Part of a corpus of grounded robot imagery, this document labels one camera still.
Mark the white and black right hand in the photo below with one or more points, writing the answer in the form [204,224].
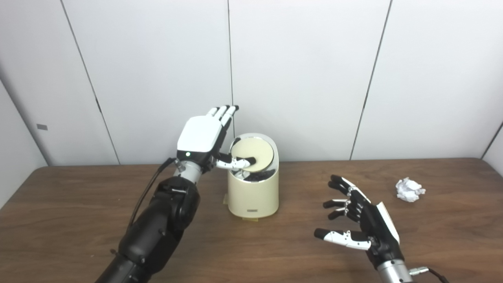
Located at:
[377,230]

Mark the white and black left hand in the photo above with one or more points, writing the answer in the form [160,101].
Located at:
[200,135]

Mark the white paper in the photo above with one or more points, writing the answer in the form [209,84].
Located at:
[409,190]

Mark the cream round bin lid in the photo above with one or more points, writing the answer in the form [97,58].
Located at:
[255,148]

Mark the cream-colored bin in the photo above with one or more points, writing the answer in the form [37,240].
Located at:
[253,196]

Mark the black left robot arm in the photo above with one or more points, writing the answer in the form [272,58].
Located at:
[157,228]

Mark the yellow tape piece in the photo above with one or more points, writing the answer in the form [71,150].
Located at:
[251,219]
[226,199]

